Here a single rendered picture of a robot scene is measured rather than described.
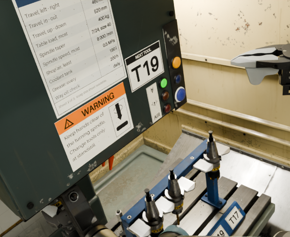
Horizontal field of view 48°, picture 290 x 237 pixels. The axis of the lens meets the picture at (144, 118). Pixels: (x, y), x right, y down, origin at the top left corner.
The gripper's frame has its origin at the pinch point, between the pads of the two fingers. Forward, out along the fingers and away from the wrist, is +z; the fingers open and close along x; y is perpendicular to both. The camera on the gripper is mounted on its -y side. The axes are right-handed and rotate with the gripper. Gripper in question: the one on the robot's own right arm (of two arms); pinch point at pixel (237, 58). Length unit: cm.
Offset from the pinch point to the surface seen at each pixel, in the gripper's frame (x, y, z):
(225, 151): 31, 50, 5
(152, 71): -5.8, -0.9, 16.4
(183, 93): 0.1, 7.8, 12.0
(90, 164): -23.1, 9.1, 26.6
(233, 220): 23, 78, 3
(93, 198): 36, 84, 70
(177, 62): 0.0, -0.1, 12.3
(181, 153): 80, 92, 33
